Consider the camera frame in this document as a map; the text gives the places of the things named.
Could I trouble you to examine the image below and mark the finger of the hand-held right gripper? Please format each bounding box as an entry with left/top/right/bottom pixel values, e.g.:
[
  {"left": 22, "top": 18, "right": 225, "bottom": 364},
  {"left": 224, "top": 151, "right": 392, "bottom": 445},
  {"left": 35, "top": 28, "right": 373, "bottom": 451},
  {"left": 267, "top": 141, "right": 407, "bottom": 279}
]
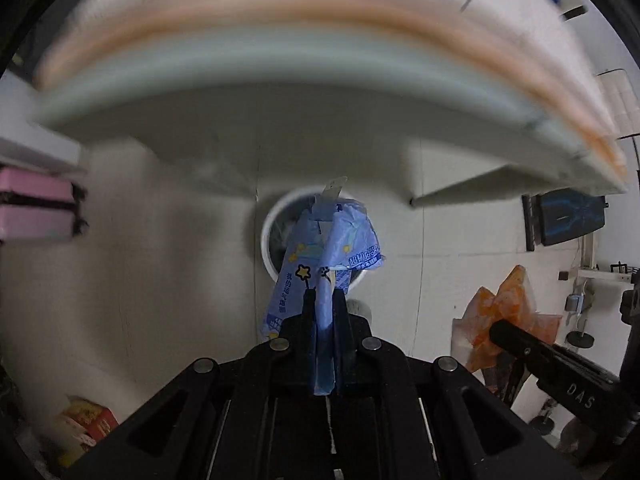
[
  {"left": 502, "top": 359, "right": 527, "bottom": 407},
  {"left": 491, "top": 320, "right": 622, "bottom": 431}
]

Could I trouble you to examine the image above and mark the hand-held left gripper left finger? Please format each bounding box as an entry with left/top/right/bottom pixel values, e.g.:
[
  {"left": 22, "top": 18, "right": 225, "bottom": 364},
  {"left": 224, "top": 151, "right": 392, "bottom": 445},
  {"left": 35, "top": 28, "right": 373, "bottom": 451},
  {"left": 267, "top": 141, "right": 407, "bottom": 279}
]
[{"left": 62, "top": 290, "right": 317, "bottom": 480}]

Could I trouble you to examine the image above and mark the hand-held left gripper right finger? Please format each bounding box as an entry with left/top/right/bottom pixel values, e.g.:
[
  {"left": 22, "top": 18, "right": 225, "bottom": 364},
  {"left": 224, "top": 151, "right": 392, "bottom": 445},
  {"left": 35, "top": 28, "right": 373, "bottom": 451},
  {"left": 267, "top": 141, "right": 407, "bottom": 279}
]
[{"left": 334, "top": 290, "right": 576, "bottom": 480}]

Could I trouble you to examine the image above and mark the orange plastic bag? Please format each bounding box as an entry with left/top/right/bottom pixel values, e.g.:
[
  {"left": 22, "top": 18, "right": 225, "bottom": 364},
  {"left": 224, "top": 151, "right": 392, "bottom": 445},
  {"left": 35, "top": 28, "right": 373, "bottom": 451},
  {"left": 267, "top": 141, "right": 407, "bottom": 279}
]
[{"left": 451, "top": 265, "right": 563, "bottom": 391}]

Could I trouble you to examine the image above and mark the blue green plastic packet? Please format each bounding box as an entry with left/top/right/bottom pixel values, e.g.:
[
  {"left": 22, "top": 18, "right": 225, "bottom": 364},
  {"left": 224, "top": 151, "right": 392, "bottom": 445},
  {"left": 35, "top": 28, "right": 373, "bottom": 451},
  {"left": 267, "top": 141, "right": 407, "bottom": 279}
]
[{"left": 260, "top": 176, "right": 388, "bottom": 396}]

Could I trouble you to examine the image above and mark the white round trash bin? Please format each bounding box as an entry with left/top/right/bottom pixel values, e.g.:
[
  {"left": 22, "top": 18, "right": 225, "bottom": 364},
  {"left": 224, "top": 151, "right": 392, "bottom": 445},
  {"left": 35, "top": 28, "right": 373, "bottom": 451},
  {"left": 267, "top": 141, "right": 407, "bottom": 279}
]
[{"left": 260, "top": 185, "right": 373, "bottom": 301}]

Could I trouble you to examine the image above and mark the white metal stand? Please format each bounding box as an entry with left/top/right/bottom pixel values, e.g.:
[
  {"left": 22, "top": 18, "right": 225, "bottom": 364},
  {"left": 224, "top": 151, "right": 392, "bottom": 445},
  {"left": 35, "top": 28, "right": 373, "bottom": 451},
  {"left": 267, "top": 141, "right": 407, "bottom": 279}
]
[{"left": 565, "top": 260, "right": 636, "bottom": 351}]

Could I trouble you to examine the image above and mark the red yellow box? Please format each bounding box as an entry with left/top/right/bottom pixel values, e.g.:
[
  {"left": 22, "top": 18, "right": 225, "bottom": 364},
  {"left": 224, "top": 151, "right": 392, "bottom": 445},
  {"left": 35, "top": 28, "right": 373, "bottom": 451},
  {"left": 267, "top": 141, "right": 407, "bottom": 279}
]
[{"left": 52, "top": 395, "right": 121, "bottom": 466}]

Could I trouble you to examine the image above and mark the pink suitcase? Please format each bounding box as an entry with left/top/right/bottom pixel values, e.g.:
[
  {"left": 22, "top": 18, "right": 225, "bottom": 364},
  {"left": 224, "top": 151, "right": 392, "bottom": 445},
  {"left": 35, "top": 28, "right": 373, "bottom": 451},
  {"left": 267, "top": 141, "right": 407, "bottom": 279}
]
[{"left": 0, "top": 167, "right": 88, "bottom": 241}]

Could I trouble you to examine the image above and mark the white table edge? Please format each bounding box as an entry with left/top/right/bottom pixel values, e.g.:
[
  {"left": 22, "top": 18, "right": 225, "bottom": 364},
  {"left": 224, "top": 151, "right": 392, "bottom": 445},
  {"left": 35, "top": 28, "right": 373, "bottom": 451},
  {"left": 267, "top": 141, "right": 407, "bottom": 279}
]
[{"left": 30, "top": 0, "right": 631, "bottom": 196}]

